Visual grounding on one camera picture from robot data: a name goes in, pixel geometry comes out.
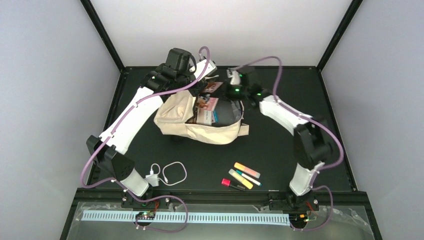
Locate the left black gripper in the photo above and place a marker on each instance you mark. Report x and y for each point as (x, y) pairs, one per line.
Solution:
(195, 91)

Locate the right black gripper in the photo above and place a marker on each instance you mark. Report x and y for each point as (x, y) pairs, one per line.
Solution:
(224, 90)

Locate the pink illustrated picture book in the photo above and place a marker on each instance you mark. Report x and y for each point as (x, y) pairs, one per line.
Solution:
(208, 96)

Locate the beige canvas backpack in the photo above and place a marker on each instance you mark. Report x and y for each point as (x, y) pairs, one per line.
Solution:
(177, 117)

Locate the thick white coffee book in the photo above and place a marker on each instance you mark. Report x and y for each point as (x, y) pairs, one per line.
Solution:
(203, 117)

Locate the dog bark reader book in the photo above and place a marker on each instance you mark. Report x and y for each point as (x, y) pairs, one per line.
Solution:
(214, 117)

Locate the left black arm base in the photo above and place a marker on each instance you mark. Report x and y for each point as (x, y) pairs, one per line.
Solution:
(144, 205)

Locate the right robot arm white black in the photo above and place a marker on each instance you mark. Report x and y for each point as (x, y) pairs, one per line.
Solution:
(311, 145)

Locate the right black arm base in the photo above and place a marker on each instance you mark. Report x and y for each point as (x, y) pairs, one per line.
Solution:
(300, 209)

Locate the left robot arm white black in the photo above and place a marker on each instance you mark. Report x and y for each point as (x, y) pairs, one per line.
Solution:
(109, 148)

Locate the orange pastel highlighter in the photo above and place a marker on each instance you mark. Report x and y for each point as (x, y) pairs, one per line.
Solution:
(247, 170)

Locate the white teal marker pen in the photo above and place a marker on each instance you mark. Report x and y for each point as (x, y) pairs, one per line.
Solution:
(249, 178)

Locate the yellow highlighter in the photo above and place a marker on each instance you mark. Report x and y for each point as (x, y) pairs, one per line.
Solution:
(241, 179)

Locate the pink black highlighter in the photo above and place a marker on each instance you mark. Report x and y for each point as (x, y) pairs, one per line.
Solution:
(231, 184)

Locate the white charger with cable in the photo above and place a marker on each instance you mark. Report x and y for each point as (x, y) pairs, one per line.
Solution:
(157, 174)

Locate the black frame post left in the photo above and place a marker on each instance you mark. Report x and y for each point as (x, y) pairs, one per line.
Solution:
(97, 23)

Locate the black frame post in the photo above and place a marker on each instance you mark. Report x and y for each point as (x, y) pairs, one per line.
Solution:
(339, 32)
(97, 23)

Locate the light blue slotted cable duct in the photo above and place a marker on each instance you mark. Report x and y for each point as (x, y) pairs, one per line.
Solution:
(277, 219)

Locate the black frame post right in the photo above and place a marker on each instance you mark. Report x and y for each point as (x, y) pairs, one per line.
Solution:
(339, 32)

